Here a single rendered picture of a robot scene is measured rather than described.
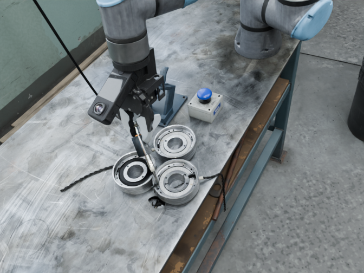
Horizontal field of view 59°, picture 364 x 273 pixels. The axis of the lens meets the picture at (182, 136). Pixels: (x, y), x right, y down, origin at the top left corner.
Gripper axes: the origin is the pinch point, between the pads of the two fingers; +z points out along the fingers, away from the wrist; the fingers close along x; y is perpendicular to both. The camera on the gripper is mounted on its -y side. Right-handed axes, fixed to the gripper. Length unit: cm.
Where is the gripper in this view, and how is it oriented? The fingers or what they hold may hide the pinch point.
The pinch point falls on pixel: (138, 138)
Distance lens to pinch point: 74.2
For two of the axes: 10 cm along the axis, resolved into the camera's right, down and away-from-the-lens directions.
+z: 0.5, 7.3, 6.9
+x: -8.4, -3.4, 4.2
